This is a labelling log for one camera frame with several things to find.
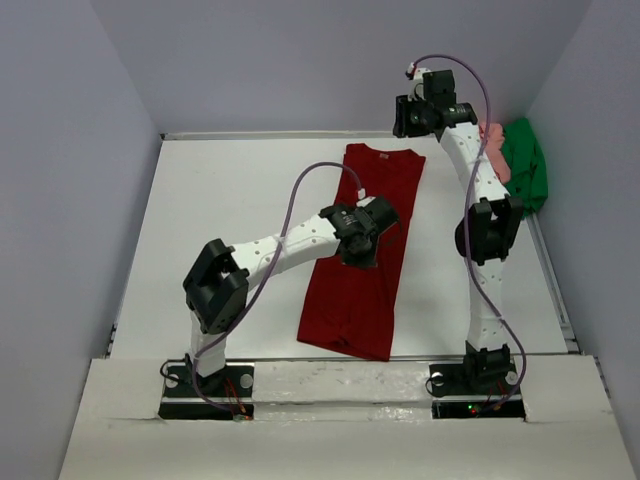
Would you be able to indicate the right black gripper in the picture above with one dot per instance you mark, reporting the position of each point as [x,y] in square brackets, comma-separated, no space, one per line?
[401,126]

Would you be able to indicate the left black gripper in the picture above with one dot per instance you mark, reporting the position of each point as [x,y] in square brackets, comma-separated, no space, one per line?
[364,261]

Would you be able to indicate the red t-shirt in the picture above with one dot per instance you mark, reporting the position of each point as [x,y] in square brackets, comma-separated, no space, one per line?
[349,310]

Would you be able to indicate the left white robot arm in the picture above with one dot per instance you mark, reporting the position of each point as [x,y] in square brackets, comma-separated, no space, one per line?
[225,280]

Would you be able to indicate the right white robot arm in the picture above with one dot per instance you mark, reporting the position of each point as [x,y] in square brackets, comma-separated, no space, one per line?
[483,238]

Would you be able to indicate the pink t-shirt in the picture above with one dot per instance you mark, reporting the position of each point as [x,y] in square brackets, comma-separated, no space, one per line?
[493,134]

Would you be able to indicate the green t-shirt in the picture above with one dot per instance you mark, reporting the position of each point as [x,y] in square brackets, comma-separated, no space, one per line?
[526,160]

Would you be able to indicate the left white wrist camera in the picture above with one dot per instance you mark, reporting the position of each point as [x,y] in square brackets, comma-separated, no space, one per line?
[363,199]

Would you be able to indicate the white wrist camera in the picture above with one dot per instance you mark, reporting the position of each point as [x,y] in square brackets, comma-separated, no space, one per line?
[415,76]
[363,199]

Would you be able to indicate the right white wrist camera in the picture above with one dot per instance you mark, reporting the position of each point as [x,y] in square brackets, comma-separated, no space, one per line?
[415,76]

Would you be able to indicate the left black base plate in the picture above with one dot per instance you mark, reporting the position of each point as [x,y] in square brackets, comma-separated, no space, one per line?
[228,393]

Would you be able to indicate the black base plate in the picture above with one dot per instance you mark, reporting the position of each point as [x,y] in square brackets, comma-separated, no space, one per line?
[228,393]
[453,398]

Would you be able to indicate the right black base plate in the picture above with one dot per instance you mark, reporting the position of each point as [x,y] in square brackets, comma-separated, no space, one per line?
[453,398]

